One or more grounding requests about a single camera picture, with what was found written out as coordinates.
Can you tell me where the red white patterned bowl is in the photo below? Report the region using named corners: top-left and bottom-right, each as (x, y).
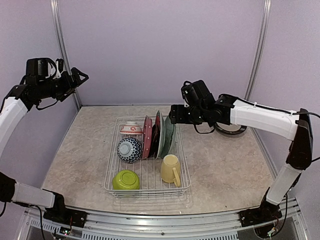
top-left (119, 121), bottom-right (143, 136)

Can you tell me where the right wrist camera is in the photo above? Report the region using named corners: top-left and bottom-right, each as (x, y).
top-left (181, 80), bottom-right (215, 107)

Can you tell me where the left aluminium corner post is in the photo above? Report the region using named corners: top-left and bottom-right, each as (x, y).
top-left (49, 0), bottom-right (82, 111)

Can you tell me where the teal wave pattern plate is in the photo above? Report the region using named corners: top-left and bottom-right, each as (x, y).
top-left (160, 116), bottom-right (176, 158)

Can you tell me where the black rimmed dark plate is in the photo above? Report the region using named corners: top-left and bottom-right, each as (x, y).
top-left (215, 122), bottom-right (247, 138)

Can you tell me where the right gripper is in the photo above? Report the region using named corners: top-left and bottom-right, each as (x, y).
top-left (170, 103), bottom-right (209, 124)

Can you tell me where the green bowl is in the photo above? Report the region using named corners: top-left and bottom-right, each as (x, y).
top-left (112, 169), bottom-right (140, 190)

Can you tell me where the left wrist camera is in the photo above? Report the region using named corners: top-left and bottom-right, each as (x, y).
top-left (25, 57), bottom-right (64, 81)

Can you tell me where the blue white zigzag bowl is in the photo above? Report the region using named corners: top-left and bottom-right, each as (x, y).
top-left (116, 137), bottom-right (143, 164)

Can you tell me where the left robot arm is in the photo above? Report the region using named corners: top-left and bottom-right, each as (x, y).
top-left (0, 67), bottom-right (89, 223)

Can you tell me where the red floral plate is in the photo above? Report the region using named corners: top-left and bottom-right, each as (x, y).
top-left (148, 110), bottom-right (162, 158)

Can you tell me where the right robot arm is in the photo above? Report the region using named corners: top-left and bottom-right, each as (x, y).
top-left (169, 94), bottom-right (313, 222)

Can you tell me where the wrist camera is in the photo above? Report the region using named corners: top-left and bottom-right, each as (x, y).
top-left (25, 57), bottom-right (64, 81)
top-left (181, 80), bottom-right (215, 107)

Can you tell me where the aluminium corner post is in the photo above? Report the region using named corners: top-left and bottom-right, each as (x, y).
top-left (244, 0), bottom-right (272, 100)
top-left (49, 0), bottom-right (82, 111)

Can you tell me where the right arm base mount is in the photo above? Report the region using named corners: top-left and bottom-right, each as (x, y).
top-left (238, 207), bottom-right (283, 227)

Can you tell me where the yellow mug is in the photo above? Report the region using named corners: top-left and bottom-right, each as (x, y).
top-left (160, 154), bottom-right (182, 188)

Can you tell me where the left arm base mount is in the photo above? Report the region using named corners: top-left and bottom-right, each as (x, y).
top-left (43, 208), bottom-right (88, 228)

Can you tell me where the aluminium front rail frame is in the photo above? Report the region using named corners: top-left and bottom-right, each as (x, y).
top-left (15, 198), bottom-right (310, 240)

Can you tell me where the pink dotted plate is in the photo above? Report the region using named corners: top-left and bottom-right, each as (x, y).
top-left (142, 115), bottom-right (153, 159)

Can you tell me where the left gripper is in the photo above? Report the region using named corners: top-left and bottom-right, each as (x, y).
top-left (37, 66), bottom-right (88, 101)

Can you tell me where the white wire dish rack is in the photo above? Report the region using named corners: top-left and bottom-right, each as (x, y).
top-left (104, 116), bottom-right (191, 198)

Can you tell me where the right aluminium corner post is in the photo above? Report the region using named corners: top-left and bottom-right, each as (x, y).
top-left (244, 0), bottom-right (272, 100)

